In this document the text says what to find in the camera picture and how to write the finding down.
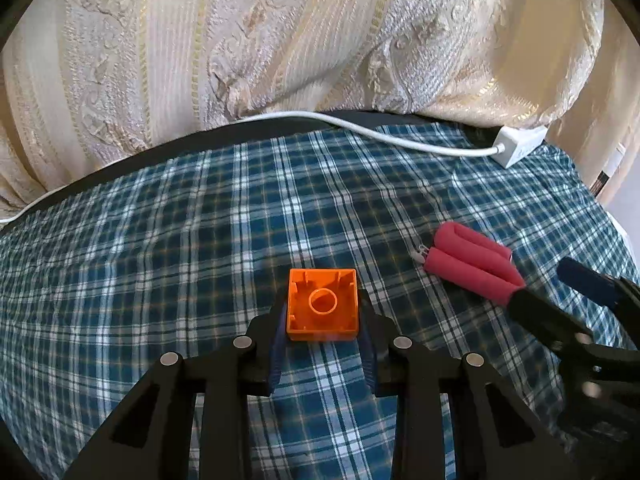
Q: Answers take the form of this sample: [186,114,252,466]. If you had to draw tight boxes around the cream patterned curtain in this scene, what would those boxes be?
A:
[1,0,639,218]

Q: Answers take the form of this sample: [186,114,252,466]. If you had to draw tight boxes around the blue plaid tablecloth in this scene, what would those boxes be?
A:
[1,130,638,479]

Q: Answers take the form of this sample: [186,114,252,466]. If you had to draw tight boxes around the white power strip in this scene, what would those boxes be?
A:
[491,126,548,169]

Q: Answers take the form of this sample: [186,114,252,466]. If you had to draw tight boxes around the pink foam hand gripper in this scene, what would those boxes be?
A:
[410,221,526,307]

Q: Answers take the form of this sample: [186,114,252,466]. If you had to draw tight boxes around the white power cable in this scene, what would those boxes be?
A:
[0,109,508,226]

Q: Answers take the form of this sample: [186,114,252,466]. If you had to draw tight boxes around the orange toy brick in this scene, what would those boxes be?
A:
[285,269,359,342]

